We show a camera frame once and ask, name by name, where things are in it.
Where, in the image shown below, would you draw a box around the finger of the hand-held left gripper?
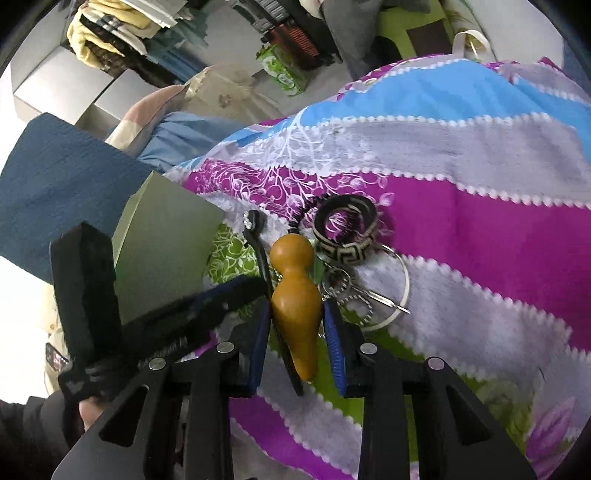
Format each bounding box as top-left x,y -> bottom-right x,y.
131,305 -> 241,365
121,276 -> 269,330

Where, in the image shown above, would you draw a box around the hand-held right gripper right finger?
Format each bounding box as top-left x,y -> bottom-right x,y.
323,300 -> 539,480

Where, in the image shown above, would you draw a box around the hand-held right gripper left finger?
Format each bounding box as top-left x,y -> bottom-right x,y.
51,298 -> 273,480

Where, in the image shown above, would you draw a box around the metal ball chain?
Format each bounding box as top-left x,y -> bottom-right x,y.
347,294 -> 374,326

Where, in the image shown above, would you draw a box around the wooden gourd pendant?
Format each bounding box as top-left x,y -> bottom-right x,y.
269,196 -> 324,383

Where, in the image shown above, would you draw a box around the pale cardboard box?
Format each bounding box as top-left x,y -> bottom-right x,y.
112,171 -> 227,326

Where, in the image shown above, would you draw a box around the large metal key ring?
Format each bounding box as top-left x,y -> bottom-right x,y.
365,244 -> 411,330

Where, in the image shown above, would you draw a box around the person's left forearm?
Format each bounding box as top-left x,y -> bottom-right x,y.
0,392 -> 109,480

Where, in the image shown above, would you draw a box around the small metal key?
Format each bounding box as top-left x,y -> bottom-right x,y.
355,288 -> 411,315

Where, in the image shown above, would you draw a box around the small metal key rings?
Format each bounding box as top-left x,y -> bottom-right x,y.
322,269 -> 355,302

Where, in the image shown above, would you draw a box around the blue quilted cloth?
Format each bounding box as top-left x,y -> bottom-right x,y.
0,113 -> 155,284

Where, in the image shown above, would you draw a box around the light blue cloth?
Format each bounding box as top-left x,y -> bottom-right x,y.
137,112 -> 243,172

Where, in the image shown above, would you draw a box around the pink and beige pillow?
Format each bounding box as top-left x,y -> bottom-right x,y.
105,83 -> 204,155

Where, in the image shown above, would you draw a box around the colourful printed blanket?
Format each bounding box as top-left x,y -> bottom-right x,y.
161,53 -> 591,480

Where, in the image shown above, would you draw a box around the grey storage cabinet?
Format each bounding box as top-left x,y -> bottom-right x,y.
11,46 -> 154,134

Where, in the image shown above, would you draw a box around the clear plastic bag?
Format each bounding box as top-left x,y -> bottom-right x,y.
185,65 -> 280,121

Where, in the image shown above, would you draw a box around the green packet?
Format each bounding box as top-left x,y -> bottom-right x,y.
255,44 -> 309,97

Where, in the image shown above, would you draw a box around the row of hanging clothes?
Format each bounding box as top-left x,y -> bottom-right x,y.
67,0 -> 209,88

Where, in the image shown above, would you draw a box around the red suitcase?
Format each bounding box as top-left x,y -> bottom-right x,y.
267,25 -> 320,71

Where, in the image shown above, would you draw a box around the grey hard suitcase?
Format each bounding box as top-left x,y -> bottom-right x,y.
226,0 -> 301,34

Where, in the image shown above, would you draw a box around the black suitcase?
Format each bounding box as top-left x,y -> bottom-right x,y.
295,0 -> 343,65

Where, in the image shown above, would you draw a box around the black and beige woven bracelet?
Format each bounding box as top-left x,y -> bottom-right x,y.
313,196 -> 378,268

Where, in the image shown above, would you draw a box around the white bag handle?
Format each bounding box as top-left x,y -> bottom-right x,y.
451,30 -> 491,63

